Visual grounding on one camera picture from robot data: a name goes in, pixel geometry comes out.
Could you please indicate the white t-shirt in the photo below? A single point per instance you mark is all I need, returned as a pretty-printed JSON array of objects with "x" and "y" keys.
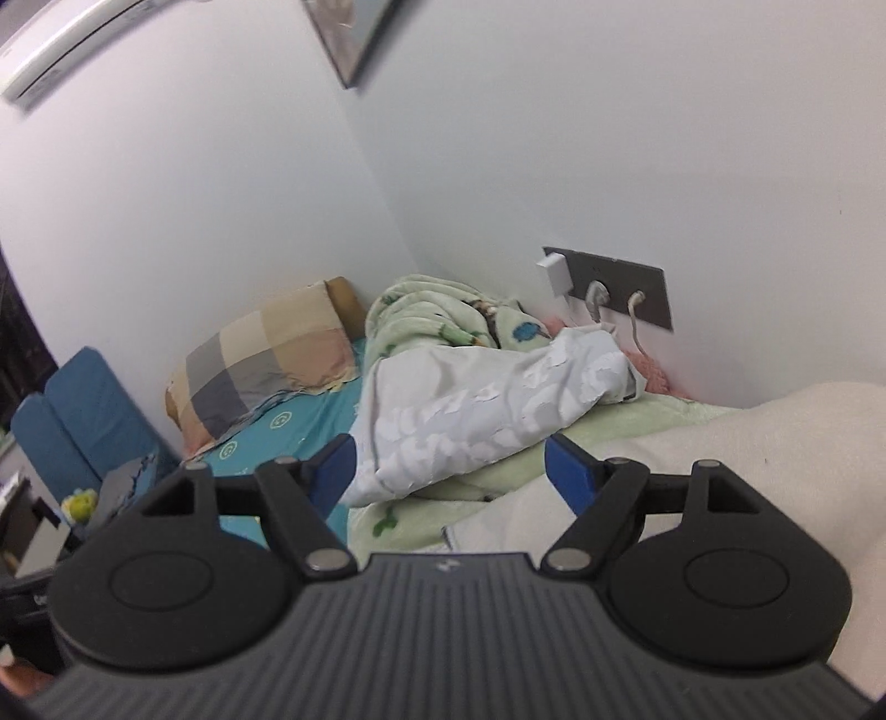
[{"x": 471, "y": 408}]

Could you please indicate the blue sofa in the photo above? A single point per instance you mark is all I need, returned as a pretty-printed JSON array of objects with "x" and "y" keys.
[{"x": 83, "y": 408}]

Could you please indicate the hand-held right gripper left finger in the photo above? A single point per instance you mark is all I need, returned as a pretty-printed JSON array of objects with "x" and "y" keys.
[{"x": 333, "y": 474}]

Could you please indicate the pale green fleece cartoon blanket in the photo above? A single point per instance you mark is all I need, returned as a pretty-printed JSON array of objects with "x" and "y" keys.
[{"x": 408, "y": 304}]

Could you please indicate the white charger plug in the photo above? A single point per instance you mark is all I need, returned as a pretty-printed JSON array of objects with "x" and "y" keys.
[{"x": 556, "y": 273}]

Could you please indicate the teal smiley print bed sheet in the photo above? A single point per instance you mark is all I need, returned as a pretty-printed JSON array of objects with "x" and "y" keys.
[{"x": 291, "y": 422}]

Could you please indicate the white box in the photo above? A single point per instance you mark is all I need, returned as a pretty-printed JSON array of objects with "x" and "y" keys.
[{"x": 34, "y": 536}]

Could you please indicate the white air conditioner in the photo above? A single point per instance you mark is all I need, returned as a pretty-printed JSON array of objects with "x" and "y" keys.
[{"x": 62, "y": 48}]

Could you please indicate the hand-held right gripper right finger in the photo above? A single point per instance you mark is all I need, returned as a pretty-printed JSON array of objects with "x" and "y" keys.
[{"x": 569, "y": 474}]

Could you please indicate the pink cloth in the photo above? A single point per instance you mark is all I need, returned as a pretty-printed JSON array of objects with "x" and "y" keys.
[{"x": 654, "y": 377}]

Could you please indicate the checkered pillow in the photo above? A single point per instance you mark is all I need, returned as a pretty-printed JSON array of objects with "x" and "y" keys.
[{"x": 263, "y": 360}]

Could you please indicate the brown pillow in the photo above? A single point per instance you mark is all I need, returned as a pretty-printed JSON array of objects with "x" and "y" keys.
[{"x": 344, "y": 298}]

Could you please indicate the cream cloth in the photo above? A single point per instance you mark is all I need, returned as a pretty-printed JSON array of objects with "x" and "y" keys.
[{"x": 761, "y": 450}]

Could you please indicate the grey wall socket panel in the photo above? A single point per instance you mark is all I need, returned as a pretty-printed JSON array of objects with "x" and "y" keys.
[{"x": 616, "y": 273}]

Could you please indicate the green plush toy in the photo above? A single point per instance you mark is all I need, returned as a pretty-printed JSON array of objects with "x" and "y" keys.
[{"x": 79, "y": 505}]

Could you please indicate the dark framed wall picture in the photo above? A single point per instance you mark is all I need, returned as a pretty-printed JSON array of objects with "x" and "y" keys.
[{"x": 346, "y": 34}]

